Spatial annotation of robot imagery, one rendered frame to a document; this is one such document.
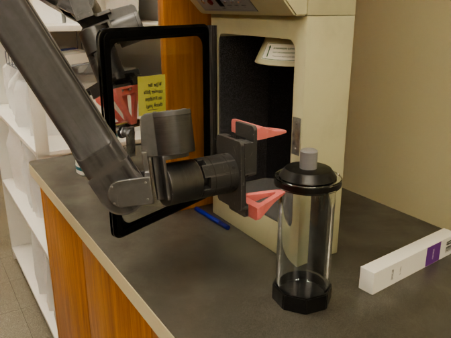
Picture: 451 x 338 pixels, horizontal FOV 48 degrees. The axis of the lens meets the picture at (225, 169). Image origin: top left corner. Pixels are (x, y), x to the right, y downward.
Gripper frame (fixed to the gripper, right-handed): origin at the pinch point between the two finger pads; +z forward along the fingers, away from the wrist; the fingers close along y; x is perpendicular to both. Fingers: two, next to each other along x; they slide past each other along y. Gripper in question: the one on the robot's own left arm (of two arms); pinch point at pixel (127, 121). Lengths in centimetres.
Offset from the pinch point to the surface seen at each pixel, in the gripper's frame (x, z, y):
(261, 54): -17.8, -2.9, -24.0
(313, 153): 0.6, 17.1, -37.9
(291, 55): -16.9, -0.1, -30.7
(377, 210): -46, 41, -23
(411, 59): -54, 8, -40
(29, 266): -63, 39, 187
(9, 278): -56, 41, 200
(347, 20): -18.5, -1.8, -42.5
